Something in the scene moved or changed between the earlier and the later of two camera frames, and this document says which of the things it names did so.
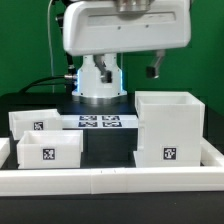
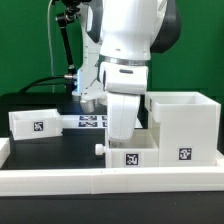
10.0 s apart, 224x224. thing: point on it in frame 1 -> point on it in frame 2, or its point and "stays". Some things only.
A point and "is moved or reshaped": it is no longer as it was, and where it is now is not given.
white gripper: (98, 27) -> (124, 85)
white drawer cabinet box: (170, 129) is moved or reshaped
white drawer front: (45, 149) -> (142, 151)
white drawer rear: (34, 120) stays
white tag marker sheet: (99, 121) stays
